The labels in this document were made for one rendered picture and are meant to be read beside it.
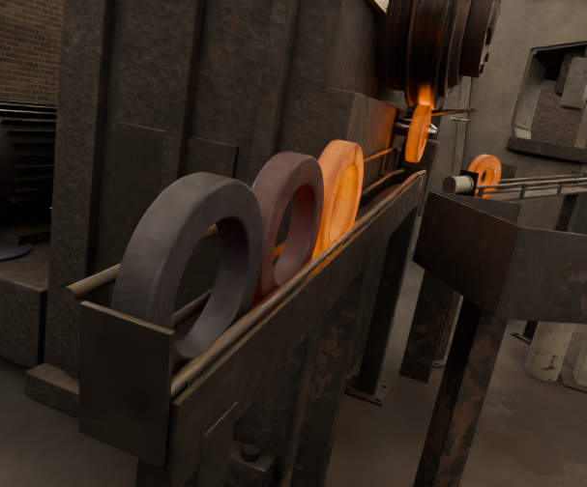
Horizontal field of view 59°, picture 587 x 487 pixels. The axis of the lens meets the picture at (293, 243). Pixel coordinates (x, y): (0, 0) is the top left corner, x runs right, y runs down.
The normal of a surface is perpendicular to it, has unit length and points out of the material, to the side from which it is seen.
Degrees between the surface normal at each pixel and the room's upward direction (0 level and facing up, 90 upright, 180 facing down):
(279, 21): 90
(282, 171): 34
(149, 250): 59
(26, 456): 0
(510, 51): 90
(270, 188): 51
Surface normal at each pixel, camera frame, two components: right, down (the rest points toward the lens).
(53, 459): 0.17, -0.95
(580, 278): 0.24, 0.29
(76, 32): -0.36, 0.18
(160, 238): -0.19, -0.42
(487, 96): -0.57, 0.11
